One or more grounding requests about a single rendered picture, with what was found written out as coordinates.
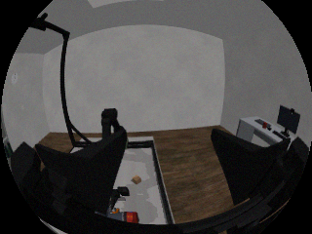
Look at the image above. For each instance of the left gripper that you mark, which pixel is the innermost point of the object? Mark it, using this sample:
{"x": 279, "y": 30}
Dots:
{"x": 116, "y": 194}

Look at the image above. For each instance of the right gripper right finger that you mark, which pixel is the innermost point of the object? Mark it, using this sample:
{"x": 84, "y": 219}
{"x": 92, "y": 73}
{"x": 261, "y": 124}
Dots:
{"x": 244, "y": 163}

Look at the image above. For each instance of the black hose nozzle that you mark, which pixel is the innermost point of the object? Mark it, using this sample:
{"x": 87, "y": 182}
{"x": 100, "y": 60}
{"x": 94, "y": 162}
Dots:
{"x": 124, "y": 216}

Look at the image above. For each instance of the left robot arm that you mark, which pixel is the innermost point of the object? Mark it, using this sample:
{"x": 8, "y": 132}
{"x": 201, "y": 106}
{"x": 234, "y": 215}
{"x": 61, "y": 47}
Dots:
{"x": 106, "y": 121}

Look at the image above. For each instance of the small tan block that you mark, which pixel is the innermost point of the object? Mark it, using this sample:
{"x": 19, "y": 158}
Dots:
{"x": 136, "y": 179}

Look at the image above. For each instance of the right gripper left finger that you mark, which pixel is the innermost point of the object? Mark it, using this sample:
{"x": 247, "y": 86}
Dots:
{"x": 91, "y": 170}

